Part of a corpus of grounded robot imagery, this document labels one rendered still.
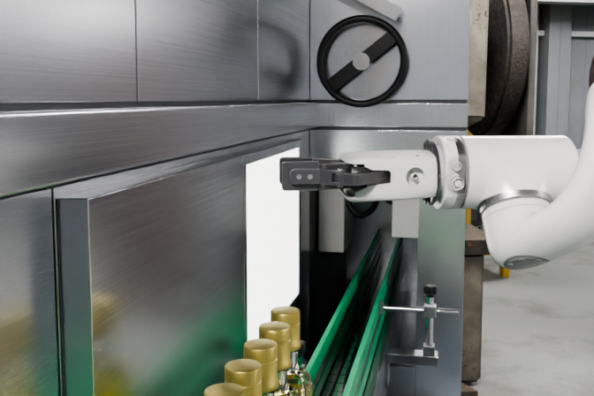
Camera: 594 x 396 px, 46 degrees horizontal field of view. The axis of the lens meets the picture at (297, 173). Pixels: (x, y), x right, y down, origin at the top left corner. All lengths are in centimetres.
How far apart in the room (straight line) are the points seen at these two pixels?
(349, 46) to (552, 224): 104
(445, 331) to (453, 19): 74
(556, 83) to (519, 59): 527
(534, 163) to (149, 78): 44
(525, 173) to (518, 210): 5
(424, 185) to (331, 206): 109
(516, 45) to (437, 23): 223
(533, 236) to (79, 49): 48
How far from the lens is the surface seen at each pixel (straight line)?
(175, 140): 82
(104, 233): 65
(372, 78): 170
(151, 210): 74
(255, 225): 115
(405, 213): 182
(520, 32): 393
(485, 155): 80
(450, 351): 180
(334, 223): 186
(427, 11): 171
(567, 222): 75
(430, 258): 174
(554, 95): 917
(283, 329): 76
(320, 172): 76
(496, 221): 80
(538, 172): 82
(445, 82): 169
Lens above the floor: 157
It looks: 6 degrees down
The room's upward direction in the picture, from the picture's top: straight up
